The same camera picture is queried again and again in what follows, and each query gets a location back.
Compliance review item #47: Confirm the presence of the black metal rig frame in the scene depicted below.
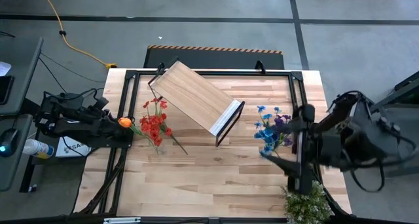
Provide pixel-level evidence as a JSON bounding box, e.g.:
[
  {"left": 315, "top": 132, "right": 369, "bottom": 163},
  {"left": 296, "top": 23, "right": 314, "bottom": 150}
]
[{"left": 70, "top": 62, "right": 353, "bottom": 224}]

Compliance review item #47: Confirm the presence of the black floor cable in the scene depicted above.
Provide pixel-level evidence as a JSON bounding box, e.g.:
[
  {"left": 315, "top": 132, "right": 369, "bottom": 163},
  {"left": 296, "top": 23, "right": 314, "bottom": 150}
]
[
  {"left": 38, "top": 56, "right": 68, "bottom": 94},
  {"left": 39, "top": 52, "right": 106, "bottom": 84}
]

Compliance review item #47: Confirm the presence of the white spray can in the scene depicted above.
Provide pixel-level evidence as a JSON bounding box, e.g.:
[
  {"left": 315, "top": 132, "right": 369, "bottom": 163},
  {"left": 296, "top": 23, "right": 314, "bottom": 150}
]
[{"left": 22, "top": 138, "right": 55, "bottom": 159}]

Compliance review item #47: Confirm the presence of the large red flower bunch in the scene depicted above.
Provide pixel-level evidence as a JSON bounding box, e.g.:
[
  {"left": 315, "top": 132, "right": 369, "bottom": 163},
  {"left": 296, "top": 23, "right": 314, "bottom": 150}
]
[{"left": 139, "top": 98, "right": 173, "bottom": 149}]

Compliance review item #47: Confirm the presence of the white paper sheet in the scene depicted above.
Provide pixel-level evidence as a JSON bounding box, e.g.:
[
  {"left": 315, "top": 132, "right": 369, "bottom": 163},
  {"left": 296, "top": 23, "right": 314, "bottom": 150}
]
[{"left": 0, "top": 60, "right": 12, "bottom": 77}]

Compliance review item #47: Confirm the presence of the orange tulip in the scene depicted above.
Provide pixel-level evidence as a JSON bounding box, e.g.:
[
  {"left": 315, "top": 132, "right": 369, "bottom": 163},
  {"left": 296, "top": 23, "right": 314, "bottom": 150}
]
[{"left": 117, "top": 117, "right": 155, "bottom": 146}]

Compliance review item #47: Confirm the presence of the grey desk top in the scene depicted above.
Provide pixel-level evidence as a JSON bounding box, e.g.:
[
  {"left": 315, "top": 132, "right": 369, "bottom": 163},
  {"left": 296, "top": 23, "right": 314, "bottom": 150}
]
[{"left": 0, "top": 37, "right": 44, "bottom": 117}]

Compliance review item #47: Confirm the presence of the grey metal cart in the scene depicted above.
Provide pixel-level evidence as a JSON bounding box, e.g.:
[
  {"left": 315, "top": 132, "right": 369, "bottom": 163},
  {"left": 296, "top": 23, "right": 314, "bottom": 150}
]
[{"left": 369, "top": 71, "right": 419, "bottom": 177}]

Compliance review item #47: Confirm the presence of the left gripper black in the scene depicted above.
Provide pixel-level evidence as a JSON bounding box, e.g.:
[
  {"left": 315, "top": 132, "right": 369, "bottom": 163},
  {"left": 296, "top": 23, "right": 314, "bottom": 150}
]
[{"left": 91, "top": 97, "right": 132, "bottom": 140}]

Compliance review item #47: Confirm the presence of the wooden shelf with black frame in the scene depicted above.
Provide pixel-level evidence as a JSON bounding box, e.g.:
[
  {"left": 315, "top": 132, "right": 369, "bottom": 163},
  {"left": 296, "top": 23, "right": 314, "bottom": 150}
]
[{"left": 147, "top": 60, "right": 246, "bottom": 148}]

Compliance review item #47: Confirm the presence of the black tablet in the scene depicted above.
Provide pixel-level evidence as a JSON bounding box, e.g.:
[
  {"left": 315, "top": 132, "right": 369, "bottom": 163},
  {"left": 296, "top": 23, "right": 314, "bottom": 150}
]
[{"left": 0, "top": 75, "right": 16, "bottom": 105}]

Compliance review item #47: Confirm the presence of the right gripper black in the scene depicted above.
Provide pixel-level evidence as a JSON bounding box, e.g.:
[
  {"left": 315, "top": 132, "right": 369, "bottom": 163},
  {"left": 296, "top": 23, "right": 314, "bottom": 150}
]
[{"left": 260, "top": 103, "right": 348, "bottom": 196}]

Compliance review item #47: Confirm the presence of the purple flower bunch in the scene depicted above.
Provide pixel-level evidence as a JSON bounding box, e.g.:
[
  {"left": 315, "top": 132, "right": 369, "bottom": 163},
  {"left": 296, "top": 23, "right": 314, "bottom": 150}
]
[{"left": 273, "top": 114, "right": 295, "bottom": 146}]

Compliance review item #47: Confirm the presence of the black hazard-striped floor mat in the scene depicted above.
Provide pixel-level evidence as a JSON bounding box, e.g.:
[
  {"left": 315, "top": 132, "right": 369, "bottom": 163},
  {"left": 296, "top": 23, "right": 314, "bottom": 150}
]
[{"left": 143, "top": 45, "right": 284, "bottom": 70}]

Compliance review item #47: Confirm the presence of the blue flower bunch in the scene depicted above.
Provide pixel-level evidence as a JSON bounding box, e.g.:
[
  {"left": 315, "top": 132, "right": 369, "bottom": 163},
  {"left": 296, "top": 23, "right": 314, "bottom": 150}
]
[{"left": 253, "top": 105, "right": 282, "bottom": 158}]

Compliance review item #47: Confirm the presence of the black computer mouse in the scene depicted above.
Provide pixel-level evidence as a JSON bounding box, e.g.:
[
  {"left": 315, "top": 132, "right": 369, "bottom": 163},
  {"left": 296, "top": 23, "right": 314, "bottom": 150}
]
[{"left": 0, "top": 128, "right": 20, "bottom": 158}]

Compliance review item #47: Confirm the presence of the small red flower sprig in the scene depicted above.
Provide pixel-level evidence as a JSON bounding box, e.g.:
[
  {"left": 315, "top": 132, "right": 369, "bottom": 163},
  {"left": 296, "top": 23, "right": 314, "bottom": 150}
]
[{"left": 158, "top": 112, "right": 189, "bottom": 155}]

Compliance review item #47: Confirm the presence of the silver metal bracket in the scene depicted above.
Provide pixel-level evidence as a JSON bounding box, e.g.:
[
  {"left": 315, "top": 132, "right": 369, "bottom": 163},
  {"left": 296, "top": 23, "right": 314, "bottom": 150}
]
[{"left": 103, "top": 216, "right": 141, "bottom": 224}]

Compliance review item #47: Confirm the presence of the yellow extension cable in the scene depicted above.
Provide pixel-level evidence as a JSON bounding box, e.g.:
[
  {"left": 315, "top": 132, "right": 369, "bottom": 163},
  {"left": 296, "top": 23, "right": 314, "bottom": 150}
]
[{"left": 37, "top": 0, "right": 117, "bottom": 69}]

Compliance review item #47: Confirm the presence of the black diagonal support beam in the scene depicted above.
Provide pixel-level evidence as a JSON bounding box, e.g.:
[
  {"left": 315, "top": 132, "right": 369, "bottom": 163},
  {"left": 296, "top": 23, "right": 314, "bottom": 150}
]
[{"left": 21, "top": 98, "right": 43, "bottom": 120}]

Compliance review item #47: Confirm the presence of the white printed sign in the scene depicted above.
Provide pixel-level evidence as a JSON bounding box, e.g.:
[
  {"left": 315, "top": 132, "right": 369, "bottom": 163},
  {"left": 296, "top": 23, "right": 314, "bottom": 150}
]
[{"left": 55, "top": 137, "right": 91, "bottom": 159}]

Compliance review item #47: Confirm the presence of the white-flowered plant in black pot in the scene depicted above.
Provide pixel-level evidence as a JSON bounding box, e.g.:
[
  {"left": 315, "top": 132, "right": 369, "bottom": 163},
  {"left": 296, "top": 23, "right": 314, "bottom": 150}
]
[{"left": 281, "top": 181, "right": 332, "bottom": 224}]

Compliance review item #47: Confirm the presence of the grey keyboard tray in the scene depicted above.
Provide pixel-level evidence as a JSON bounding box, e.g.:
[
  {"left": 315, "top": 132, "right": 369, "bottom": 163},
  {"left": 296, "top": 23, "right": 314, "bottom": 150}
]
[{"left": 0, "top": 114, "right": 33, "bottom": 192}]

